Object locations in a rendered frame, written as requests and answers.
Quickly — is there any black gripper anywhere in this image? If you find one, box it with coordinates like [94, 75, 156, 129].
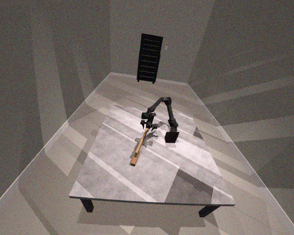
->
[140, 119, 158, 131]

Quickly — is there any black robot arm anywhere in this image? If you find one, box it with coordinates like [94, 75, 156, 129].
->
[141, 97, 178, 132]

